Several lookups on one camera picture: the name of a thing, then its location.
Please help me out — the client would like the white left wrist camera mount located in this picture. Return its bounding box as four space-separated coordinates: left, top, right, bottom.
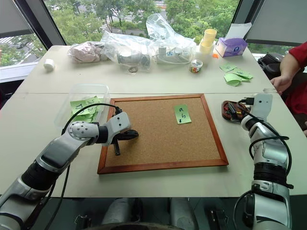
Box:
102 112 132 147

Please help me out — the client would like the purple tissue box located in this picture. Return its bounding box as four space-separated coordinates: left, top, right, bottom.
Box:
215 22 253 58

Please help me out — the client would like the bagged pink cloth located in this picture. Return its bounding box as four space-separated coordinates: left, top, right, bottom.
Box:
67 41 108 64

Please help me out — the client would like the black bag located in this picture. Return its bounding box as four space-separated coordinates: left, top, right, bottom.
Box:
258 53 286 80

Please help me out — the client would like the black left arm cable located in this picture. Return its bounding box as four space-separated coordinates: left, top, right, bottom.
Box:
44 103 123 230

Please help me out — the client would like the grey window blind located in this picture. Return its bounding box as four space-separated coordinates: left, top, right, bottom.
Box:
0 0 34 38
246 0 307 46

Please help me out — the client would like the white tape roll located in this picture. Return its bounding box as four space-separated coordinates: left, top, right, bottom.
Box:
43 58 55 72

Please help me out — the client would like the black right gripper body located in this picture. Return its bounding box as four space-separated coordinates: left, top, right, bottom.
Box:
236 104 252 119

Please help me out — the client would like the pale yellow plastic cup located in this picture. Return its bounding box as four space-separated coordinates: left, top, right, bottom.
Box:
199 40 214 55

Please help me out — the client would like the person in red shirt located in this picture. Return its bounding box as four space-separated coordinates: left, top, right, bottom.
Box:
286 41 307 131

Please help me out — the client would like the person's bare hand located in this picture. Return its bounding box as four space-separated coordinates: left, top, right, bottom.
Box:
270 75 292 95

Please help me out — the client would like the dark window frame post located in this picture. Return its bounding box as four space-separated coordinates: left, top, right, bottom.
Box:
230 0 255 27
15 0 67 46

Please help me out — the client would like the small jar of coloured pins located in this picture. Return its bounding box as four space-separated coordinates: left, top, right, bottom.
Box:
189 59 203 74

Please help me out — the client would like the green sticky note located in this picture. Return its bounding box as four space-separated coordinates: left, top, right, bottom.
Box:
76 111 97 123
85 95 100 112
231 68 254 80
219 63 237 73
224 73 243 87
70 99 91 115

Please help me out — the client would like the clear plastic box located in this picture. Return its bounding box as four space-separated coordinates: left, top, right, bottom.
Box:
54 83 111 129

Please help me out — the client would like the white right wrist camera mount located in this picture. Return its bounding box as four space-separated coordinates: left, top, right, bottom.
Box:
250 93 274 125

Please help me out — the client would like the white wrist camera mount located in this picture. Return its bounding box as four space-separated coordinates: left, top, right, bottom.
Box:
102 112 132 147
250 93 274 125

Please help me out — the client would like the stack of yellow cups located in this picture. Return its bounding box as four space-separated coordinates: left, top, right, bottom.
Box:
203 28 218 46

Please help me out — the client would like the white power strip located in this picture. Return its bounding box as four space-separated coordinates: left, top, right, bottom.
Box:
156 46 190 65

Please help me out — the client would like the clear bag with silver parts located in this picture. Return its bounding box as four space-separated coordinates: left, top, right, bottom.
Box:
100 31 154 71

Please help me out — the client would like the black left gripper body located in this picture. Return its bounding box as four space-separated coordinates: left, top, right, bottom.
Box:
117 129 137 142

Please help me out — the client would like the wood framed cork board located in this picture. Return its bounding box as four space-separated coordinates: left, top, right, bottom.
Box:
97 93 229 175

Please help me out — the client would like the large clear plastic bag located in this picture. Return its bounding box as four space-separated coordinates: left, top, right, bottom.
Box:
146 13 196 65

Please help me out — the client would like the brown oval tray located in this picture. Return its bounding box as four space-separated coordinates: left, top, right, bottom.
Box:
221 100 252 122

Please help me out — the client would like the grey rounded shape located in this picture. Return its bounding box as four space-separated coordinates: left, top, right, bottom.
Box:
169 197 196 227
102 197 135 226

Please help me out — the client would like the green note marked a b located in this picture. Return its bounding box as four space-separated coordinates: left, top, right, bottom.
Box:
174 103 192 125

